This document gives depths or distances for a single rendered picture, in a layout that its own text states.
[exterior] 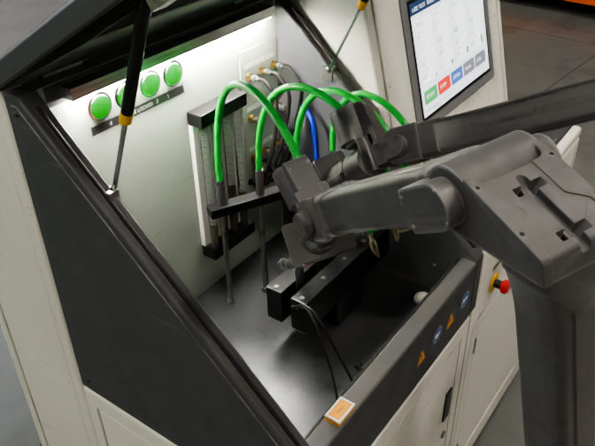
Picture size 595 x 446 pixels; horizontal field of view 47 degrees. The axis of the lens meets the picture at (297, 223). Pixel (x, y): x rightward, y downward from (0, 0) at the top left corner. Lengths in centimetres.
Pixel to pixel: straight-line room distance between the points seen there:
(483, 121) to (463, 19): 88
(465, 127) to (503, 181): 54
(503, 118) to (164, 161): 69
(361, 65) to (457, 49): 39
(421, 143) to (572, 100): 22
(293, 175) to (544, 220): 51
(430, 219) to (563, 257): 11
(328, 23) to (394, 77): 19
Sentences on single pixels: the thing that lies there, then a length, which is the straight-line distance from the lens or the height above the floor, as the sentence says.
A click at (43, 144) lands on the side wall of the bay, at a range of 115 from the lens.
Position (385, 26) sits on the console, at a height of 139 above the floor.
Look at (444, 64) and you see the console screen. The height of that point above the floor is 124.
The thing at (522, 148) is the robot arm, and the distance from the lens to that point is 55.
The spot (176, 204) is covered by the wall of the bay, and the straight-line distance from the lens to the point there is 147.
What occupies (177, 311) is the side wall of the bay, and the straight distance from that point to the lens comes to 110.
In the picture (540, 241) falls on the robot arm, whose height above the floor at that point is 160.
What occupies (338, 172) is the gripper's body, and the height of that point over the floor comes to 130.
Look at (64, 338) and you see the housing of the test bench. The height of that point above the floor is 92.
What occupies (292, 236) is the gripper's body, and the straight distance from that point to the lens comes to 105.
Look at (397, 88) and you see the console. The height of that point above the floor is 125.
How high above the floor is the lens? 187
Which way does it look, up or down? 34 degrees down
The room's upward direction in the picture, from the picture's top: 1 degrees counter-clockwise
